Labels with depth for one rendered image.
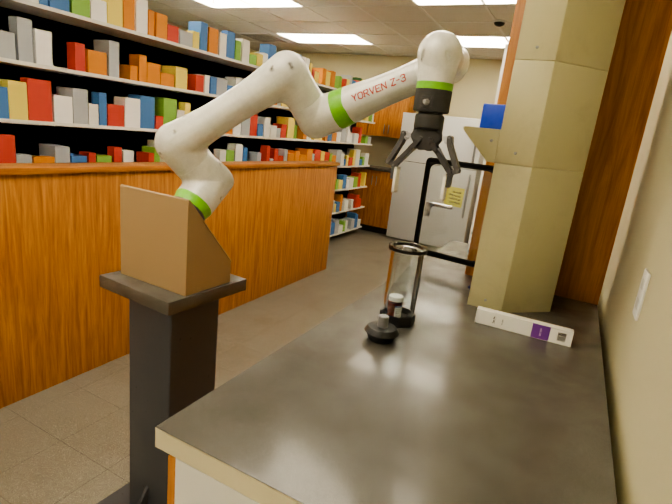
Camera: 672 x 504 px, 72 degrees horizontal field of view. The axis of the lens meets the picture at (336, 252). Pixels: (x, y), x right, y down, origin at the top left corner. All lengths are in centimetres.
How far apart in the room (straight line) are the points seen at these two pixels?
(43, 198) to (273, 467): 203
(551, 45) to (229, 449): 132
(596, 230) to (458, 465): 124
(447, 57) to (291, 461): 95
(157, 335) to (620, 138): 166
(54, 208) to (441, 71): 197
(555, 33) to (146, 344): 153
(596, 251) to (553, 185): 42
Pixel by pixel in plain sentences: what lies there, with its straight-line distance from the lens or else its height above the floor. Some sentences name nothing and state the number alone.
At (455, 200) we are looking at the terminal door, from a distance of 191.
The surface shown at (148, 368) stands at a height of 65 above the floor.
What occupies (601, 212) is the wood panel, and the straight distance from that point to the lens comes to 191.
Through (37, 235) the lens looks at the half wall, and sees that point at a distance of 261.
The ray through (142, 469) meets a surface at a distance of 189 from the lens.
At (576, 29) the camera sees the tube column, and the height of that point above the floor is 180.
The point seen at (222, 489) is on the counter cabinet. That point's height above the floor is 89.
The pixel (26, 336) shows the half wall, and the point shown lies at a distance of 273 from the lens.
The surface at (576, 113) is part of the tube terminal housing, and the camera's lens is 162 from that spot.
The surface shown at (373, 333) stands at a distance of 120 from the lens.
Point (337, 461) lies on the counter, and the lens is 82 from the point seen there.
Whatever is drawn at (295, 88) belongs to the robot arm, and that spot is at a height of 156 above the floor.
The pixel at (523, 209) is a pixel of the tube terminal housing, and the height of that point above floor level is 128.
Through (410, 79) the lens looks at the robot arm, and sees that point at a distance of 138.
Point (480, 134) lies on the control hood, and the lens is 156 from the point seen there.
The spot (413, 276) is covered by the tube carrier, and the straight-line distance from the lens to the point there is 129.
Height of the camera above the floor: 145
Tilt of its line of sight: 15 degrees down
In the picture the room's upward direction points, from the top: 7 degrees clockwise
